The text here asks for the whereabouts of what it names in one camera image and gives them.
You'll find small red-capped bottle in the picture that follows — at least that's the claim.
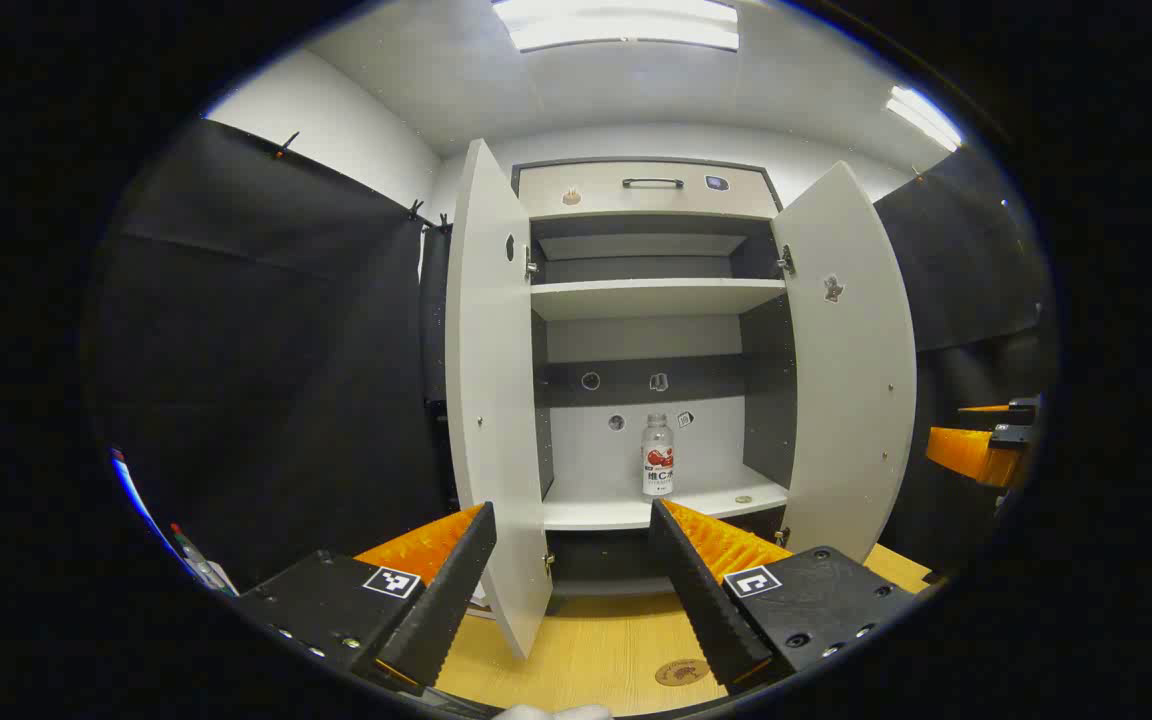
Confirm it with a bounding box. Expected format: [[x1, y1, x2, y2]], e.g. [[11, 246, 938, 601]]
[[169, 522, 227, 593]]

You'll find white cabinet door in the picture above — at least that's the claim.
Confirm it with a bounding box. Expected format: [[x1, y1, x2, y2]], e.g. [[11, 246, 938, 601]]
[[444, 138, 555, 661], [771, 160, 919, 563]]

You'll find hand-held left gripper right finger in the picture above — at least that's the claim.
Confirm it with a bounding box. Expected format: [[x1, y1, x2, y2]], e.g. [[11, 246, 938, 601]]
[[648, 498, 927, 695]]

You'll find clear bottle with red label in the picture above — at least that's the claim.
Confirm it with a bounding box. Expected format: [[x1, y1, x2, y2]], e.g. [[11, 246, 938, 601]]
[[641, 413, 676, 498]]

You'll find computer monitor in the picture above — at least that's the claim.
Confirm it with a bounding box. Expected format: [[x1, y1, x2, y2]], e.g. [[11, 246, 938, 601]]
[[111, 448, 187, 571]]

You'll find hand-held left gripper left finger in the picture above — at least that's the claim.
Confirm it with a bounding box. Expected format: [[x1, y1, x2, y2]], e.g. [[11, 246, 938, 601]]
[[234, 502, 499, 693]]

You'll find white cabinet drawer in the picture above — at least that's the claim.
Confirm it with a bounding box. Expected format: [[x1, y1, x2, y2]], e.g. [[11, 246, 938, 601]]
[[516, 162, 782, 221]]

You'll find ceiling light panel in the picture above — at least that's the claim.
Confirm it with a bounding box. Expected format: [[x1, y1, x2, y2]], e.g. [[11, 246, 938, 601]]
[[491, 0, 742, 53], [884, 85, 965, 153]]

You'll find brown round coaster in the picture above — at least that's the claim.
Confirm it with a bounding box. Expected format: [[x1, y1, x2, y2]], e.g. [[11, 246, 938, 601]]
[[654, 658, 711, 688]]

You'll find black backdrop cloth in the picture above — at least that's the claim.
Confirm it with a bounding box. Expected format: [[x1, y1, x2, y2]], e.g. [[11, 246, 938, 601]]
[[86, 118, 1052, 591]]

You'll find white cabinet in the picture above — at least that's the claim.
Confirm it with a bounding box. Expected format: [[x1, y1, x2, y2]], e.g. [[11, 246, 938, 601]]
[[511, 158, 799, 601]]

